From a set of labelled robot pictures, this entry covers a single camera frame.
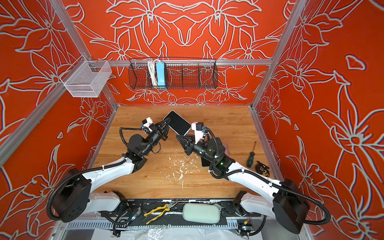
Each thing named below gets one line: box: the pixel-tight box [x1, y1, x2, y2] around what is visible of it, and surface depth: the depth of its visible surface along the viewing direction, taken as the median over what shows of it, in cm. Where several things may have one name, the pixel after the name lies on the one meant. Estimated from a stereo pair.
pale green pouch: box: [182, 203, 221, 224], surface depth 70 cm
